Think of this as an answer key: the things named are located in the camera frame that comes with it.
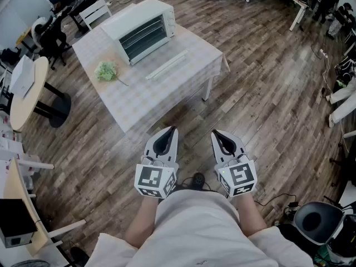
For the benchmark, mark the person's right black shoe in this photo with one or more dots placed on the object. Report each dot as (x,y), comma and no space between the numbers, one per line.
(198,179)

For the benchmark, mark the black office chair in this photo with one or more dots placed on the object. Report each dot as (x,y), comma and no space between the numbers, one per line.
(54,40)

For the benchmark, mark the white slatted chair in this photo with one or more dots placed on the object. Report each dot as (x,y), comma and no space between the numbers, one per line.
(91,6)

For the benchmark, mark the curved wooden desk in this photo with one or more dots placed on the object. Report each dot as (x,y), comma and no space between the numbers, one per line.
(16,182)

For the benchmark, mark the black computer case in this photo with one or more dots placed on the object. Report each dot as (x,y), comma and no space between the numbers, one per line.
(16,218)

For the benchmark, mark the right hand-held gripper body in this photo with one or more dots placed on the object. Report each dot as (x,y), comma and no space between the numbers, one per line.
(239,177)

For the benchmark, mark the person's right forearm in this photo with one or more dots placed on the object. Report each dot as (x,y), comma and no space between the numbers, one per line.
(251,215)

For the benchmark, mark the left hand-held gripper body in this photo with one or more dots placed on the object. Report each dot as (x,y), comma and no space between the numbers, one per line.
(155,177)

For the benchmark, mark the green artificial flower bunch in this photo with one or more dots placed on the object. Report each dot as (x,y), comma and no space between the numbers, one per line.
(105,71)

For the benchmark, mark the person's left forearm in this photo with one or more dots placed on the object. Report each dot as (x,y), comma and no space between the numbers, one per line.
(139,224)

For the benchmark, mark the person's white shirt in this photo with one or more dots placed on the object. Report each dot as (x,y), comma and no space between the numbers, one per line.
(200,232)

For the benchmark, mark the white toaster oven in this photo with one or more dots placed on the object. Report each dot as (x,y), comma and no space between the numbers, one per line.
(133,12)

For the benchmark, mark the grey white office chair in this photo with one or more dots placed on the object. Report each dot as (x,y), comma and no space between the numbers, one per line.
(37,28)

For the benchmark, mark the grey round chair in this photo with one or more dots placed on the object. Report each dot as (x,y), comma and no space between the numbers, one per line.
(317,221)

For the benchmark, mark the white cardboard box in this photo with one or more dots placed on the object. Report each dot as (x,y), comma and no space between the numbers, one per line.
(22,76)

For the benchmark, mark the checked tablecloth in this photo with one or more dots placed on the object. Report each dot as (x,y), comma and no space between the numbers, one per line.
(133,99)

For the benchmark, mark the black bag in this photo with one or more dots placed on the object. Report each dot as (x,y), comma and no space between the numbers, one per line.
(9,56)

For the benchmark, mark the white power strip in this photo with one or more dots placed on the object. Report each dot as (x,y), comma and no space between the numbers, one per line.
(323,53)

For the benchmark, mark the round wooden table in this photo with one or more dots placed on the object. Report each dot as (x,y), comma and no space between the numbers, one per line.
(25,113)

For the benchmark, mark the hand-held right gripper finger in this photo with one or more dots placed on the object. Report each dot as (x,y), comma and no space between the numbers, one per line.
(239,146)
(218,152)

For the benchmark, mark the white oven door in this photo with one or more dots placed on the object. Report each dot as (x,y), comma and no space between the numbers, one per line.
(167,64)

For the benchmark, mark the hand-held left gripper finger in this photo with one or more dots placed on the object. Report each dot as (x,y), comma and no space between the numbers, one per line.
(150,146)
(174,149)

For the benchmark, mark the white plastic storage box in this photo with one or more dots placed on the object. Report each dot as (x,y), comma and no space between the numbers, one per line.
(9,145)
(29,164)

